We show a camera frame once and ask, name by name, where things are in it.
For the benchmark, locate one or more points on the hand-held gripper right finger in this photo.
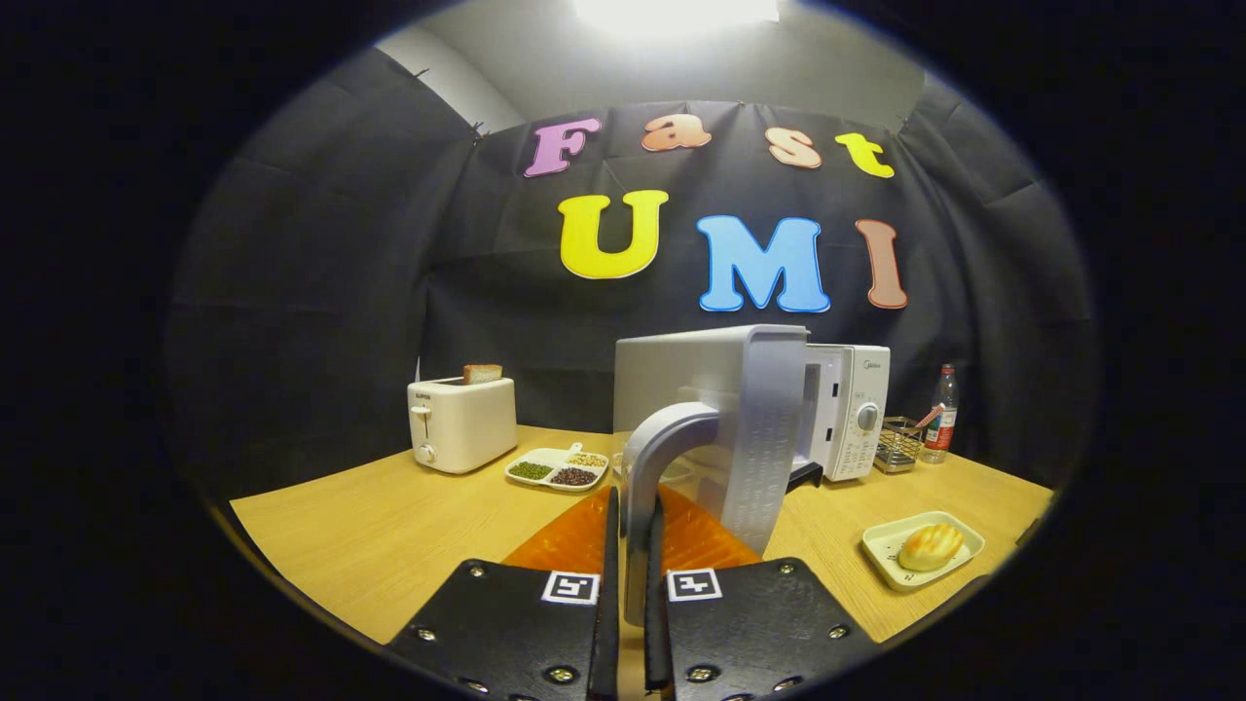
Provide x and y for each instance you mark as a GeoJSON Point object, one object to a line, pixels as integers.
{"type": "Point", "coordinates": [655, 623]}

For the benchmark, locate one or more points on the yellow bread bun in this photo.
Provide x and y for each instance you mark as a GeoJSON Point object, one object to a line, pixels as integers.
{"type": "Point", "coordinates": [930, 547]}

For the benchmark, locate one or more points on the cream white toaster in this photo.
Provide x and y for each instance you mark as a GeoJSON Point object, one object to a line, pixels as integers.
{"type": "Point", "coordinates": [467, 428]}

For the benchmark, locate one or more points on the clear plastic bottle red label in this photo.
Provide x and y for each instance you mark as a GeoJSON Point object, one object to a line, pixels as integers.
{"type": "Point", "coordinates": [940, 419]}

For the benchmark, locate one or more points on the red white striped straw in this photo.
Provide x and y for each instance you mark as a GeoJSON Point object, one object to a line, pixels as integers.
{"type": "Point", "coordinates": [928, 417]}

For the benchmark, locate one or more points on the brown toast slice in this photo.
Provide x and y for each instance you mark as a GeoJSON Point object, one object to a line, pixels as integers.
{"type": "Point", "coordinates": [482, 373]}

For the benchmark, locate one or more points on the white divided dish with beans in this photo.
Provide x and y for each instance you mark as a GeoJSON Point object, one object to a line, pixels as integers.
{"type": "Point", "coordinates": [550, 461]}

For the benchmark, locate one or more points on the small white square plate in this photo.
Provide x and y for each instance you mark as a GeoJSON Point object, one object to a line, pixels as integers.
{"type": "Point", "coordinates": [881, 545]}

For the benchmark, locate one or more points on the white microwave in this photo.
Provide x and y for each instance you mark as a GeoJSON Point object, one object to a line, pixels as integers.
{"type": "Point", "coordinates": [720, 389]}

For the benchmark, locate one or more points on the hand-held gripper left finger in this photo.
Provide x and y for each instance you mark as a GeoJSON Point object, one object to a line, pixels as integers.
{"type": "Point", "coordinates": [610, 623]}

